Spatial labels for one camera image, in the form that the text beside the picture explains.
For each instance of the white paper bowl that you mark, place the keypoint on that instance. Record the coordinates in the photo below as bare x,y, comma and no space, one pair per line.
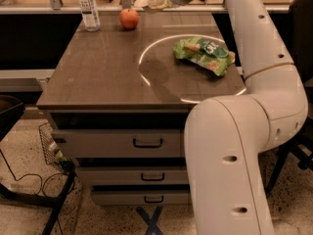
143,4

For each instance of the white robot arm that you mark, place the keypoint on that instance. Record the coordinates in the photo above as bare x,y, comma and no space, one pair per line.
224,135

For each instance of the red apple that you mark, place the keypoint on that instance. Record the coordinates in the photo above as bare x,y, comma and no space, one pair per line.
129,18

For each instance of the green chip bag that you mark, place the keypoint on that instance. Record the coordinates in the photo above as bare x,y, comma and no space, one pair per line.
204,53

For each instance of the clear plastic water bottle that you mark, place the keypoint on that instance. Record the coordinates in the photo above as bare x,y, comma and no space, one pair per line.
90,14

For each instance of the grey drawer cabinet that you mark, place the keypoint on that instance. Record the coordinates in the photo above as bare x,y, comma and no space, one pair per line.
117,79

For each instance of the black office chair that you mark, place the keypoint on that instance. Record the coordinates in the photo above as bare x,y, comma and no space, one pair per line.
296,29

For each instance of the top grey drawer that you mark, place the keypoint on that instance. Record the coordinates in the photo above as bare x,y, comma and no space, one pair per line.
120,143

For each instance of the grey drawer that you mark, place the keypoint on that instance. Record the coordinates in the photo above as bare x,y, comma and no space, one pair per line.
120,143
132,175
140,198

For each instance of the middle grey drawer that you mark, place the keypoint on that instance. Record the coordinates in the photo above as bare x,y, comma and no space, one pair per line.
132,175

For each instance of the bottom grey drawer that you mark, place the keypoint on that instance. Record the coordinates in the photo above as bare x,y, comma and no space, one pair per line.
140,198

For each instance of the blue tape cross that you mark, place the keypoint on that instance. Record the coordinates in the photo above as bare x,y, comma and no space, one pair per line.
151,221

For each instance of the wire mesh basket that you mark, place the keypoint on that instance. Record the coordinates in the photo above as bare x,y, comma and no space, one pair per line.
52,153

